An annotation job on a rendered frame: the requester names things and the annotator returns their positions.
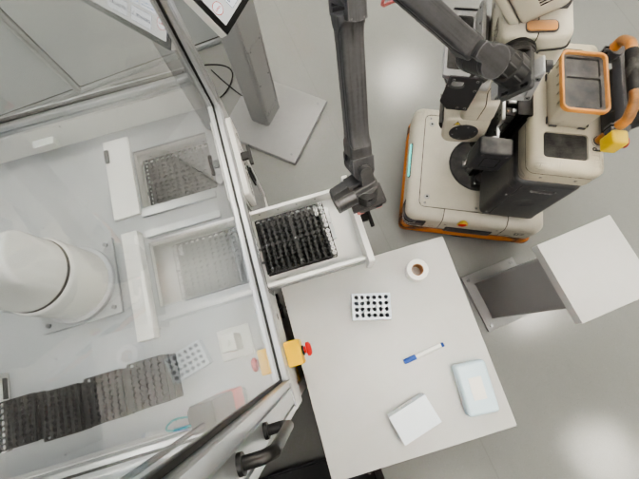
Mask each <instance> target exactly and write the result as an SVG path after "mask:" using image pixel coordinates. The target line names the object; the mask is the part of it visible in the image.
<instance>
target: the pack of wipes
mask: <svg viewBox="0 0 639 479"><path fill-rule="evenodd" d="M452 369H453V372H454V376H455V382H456V385H457V388H458V392H459V395H460V399H461V402H462V405H463V409H464V412H465V413H466V414H467V415H468V416H470V417H474V416H479V415H482V414H487V413H491V412H498V411H499V407H498V404H497V400H496V397H495V394H494V389H493V385H492V382H491V379H490V377H489V374H488V370H487V367H486V364H485V361H484V360H482V359H476V360H471V361H467V362H462V363H458V364H454V365H453V366H452Z"/></svg>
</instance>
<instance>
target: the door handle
mask: <svg viewBox="0 0 639 479"><path fill-rule="evenodd" d="M293 428H294V423H293V422H292V421H291V420H281V421H277V422H274V423H271V424H268V423H267V421H266V422H263V423H262V432H263V436H264V438H265V440H269V439H270V438H271V435H273V434H276V437H275V438H274V440H273V441H272V443H271V445H269V446H268V447H266V448H264V449H262V450H257V451H254V452H251V453H248V454H244V452H243V451H239V452H237V453H236V456H235V465H236V471H237V473H238V475H239V477H240V478H241V477H244V476H246V474H247V471H248V470H251V469H255V468H258V467H261V466H264V465H266V464H268V463H270V462H271V461H273V460H275V459H277V458H278V457H280V455H281V452H282V450H283V448H284V445H285V443H286V441H287V439H288V437H289V435H290V433H291V431H292V430H293Z"/></svg>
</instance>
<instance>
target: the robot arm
mask: <svg viewBox="0 0 639 479"><path fill-rule="evenodd" d="M393 1H394V2H395V3H397V4H398V5H399V6H400V7H401V8H402V9H403V10H405V11H406V12H407V13H408V14H409V15H411V16H412V17H413V18H414V19H415V20H416V21H417V22H419V23H420V25H422V26H423V27H424V28H426V29H427V30H428V31H429V32H431V33H432V34H433V35H434V37H435V38H436V39H438V40H439V41H440V42H441V43H442V44H443V45H445V46H446V47H447V48H448V49H449V50H450V52H451V53H452V54H453V55H454V56H455V62H456V65H457V67H458V68H459V69H461V70H462V71H464V72H467V73H470V74H471V75H470V77H469V78H471V79H472V78H473V77H475V75H476V76H478V77H479V80H478V82H481V83H483V84H484V83H485V82H486V81H488V80H493V81H494V82H495V83H496V84H498V92H497V98H498V99H499V100H500V101H502V102H505V101H507V100H509V99H511V98H513V97H515V96H517V95H520V94H522V93H524V92H526V91H529V90H531V89H532V88H533V87H534V48H533V47H532V46H529V47H530V50H528V51H526V52H523V51H522V52H521V51H520V50H515V49H514V48H512V47H511V46H509V45H505V44H501V43H497V42H494V41H488V40H485V39H484V37H483V36H482V35H481V34H480V33H479V32H478V31H477V30H475V29H473V28H471V27H470V26H469V25H468V24H467V23H466V22H464V21H463V20H462V19H461V18H460V17H459V16H458V15H457V14H456V13H455V12H454V11H453V10H452V9H451V8H450V7H449V6H448V5H447V4H446V3H445V2H444V1H442V0H393ZM328 5H329V14H330V16H331V22H332V27H333V30H334V35H335V43H336V53H337V62H338V72H339V91H340V100H341V111H342V120H343V133H344V139H343V147H344V150H343V159H344V165H345V167H346V168H347V169H348V170H349V172H350V173H351V174H352V175H350V176H348V177H347V178H345V179H343V182H340V183H339V184H337V185H336V186H334V187H332V188H331V189H330V190H329V194H330V197H331V199H332V201H333V203H334V205H335V206H336V208H337V210H338V211H339V213H342V212H344V211H346V210H348V209H349V208H351V207H352V210H353V213H354V214H356V213H357V214H358V215H361V214H364V213H365V212H367V211H370V210H373V209H376V208H380V207H382V204H383V203H386V201H387V200H386V198H385V195H384V193H383V190H382V188H381V186H380V183H379V182H378V181H377V179H376V178H375V177H374V171H375V160H374V155H373V154H372V144H371V139H370V134H369V122H368V104H367V85H366V67H365V49H364V24H365V19H366V18H367V17H368V15H367V0H328Z"/></svg>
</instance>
